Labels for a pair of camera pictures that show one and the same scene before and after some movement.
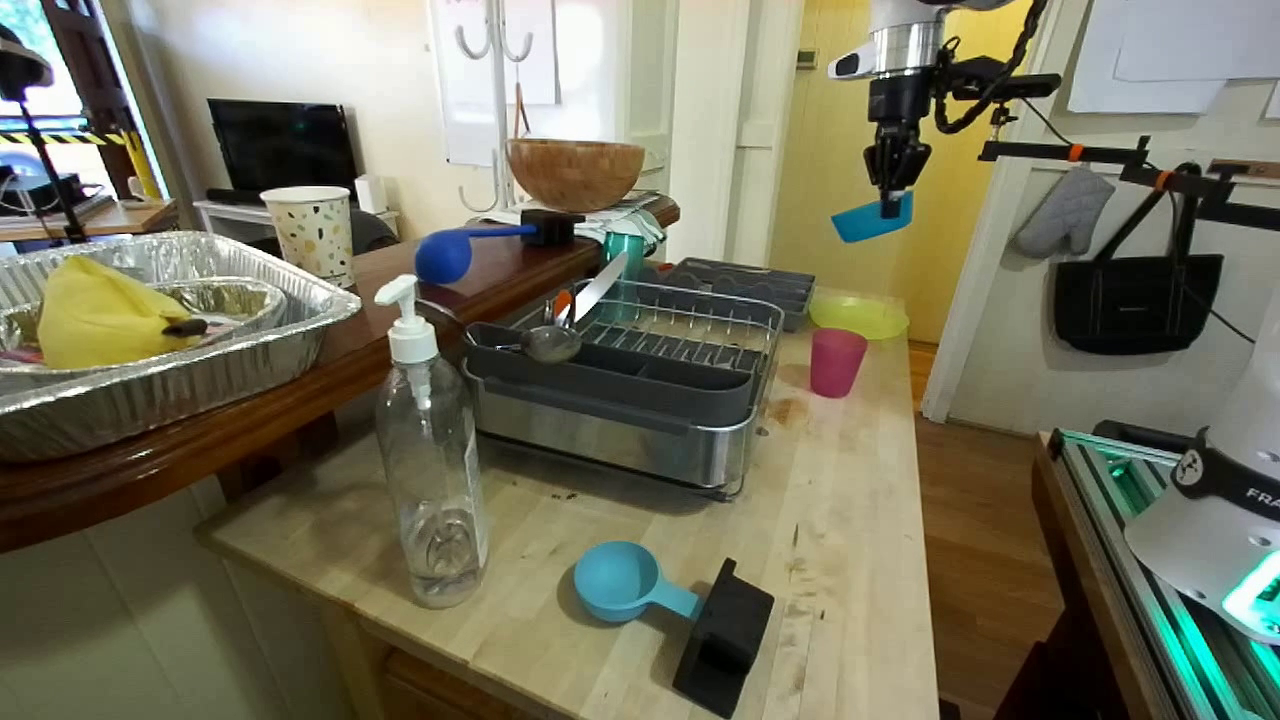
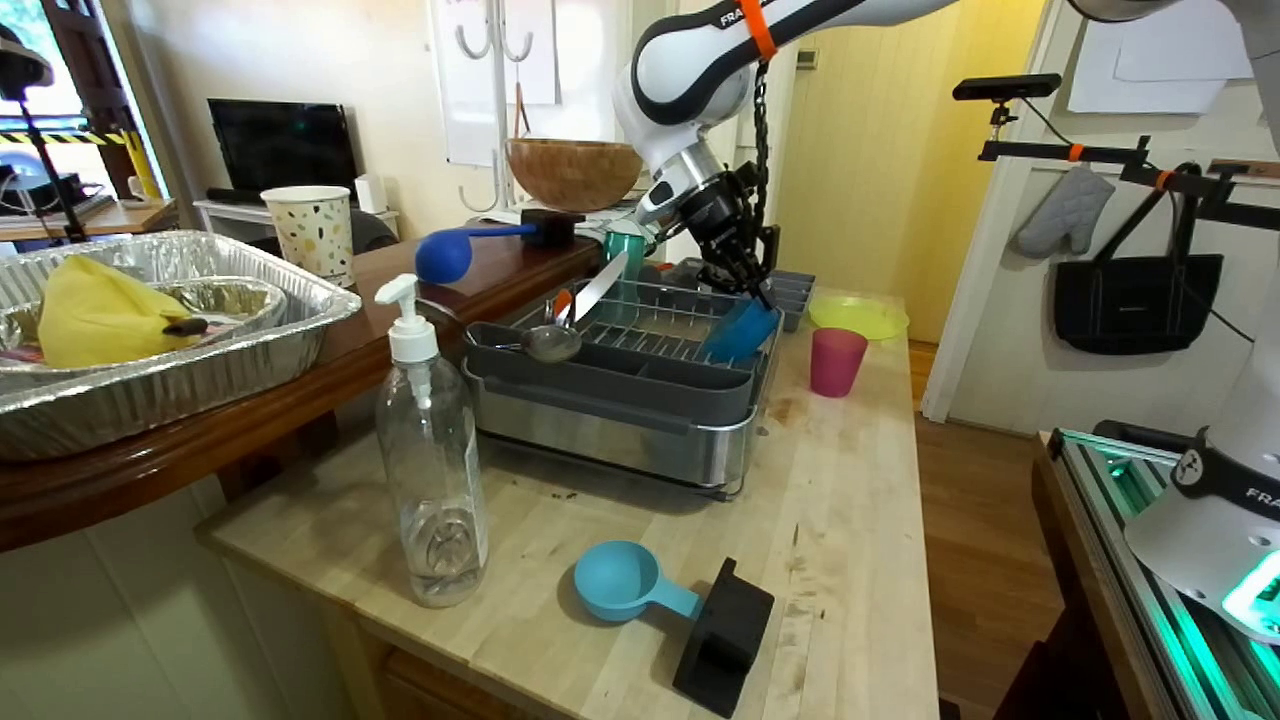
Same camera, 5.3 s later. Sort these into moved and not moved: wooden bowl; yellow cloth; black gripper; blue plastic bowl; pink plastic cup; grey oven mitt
Moved: blue plastic bowl; black gripper
Not moved: pink plastic cup; grey oven mitt; yellow cloth; wooden bowl
